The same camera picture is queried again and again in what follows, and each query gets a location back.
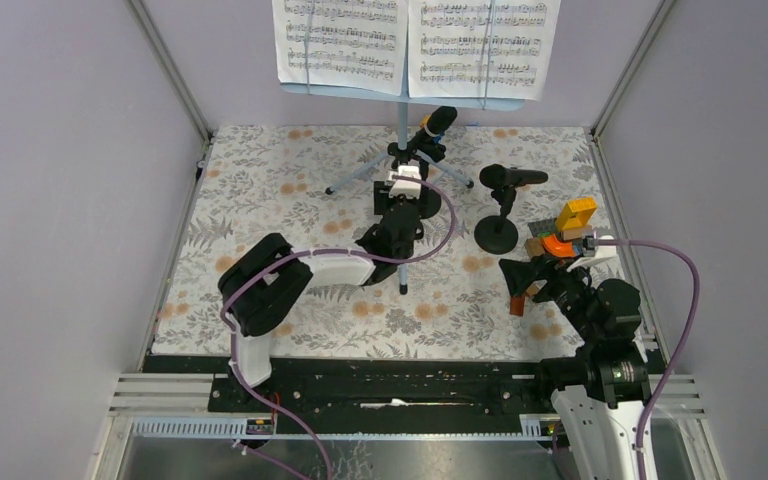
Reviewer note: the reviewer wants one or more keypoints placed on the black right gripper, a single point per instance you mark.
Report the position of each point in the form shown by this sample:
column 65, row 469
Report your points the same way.
column 519, row 274

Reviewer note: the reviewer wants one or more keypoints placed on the light blue music stand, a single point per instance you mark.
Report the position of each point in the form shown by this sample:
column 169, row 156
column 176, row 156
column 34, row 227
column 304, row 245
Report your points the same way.
column 412, row 113

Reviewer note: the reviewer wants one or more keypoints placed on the sheet music page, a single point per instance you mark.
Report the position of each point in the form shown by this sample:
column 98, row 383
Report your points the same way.
column 480, row 49
column 351, row 43

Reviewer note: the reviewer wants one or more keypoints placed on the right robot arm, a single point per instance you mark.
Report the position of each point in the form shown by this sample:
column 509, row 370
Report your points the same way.
column 601, row 392

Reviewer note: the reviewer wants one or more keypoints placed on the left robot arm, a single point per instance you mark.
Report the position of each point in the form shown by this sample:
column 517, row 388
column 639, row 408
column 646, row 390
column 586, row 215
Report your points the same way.
column 260, row 289

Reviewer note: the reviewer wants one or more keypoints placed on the brown toy brick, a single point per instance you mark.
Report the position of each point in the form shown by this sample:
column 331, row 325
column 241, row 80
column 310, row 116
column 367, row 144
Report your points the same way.
column 517, row 305

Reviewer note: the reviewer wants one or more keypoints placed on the tan toy brick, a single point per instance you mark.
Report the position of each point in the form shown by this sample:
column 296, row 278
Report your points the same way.
column 534, row 247

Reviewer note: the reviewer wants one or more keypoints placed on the front black microphone stand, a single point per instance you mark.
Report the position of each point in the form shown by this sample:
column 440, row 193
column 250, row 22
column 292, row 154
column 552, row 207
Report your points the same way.
column 497, row 234

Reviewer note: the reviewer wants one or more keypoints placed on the orange curved toy block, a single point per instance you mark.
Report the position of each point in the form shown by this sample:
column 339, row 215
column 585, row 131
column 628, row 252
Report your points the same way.
column 558, row 248

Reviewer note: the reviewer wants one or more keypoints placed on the gray toy baseplate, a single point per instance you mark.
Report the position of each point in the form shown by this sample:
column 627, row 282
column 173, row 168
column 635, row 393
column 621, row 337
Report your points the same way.
column 546, row 227

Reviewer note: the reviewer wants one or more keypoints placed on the tan brick under yellow block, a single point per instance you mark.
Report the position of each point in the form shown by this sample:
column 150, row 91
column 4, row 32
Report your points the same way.
column 571, row 234

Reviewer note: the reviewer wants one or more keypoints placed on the floral patterned tablecloth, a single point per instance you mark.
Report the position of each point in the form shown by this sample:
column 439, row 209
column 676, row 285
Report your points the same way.
column 260, row 180

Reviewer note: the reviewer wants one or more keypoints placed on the yellow toy block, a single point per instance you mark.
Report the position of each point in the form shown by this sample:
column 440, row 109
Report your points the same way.
column 576, row 213

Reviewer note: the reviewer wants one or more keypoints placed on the front black microphone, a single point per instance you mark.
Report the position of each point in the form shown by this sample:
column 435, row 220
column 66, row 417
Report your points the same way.
column 496, row 176

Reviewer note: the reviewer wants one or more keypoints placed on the black microphone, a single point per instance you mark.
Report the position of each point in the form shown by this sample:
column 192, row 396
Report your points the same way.
column 496, row 176
column 429, row 136

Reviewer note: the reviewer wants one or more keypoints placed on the rear black microphone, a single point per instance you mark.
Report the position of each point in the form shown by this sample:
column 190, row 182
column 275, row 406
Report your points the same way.
column 429, row 136

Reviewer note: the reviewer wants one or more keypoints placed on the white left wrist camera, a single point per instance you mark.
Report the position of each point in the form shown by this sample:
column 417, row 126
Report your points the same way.
column 398, row 186

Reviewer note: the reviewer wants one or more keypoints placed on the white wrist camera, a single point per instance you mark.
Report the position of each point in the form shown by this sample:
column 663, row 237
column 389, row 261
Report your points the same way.
column 398, row 186
column 595, row 250

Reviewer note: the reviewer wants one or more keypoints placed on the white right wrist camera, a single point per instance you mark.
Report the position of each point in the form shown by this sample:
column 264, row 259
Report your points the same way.
column 595, row 250

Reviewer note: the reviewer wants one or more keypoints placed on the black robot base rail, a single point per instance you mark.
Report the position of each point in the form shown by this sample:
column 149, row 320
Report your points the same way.
column 366, row 396

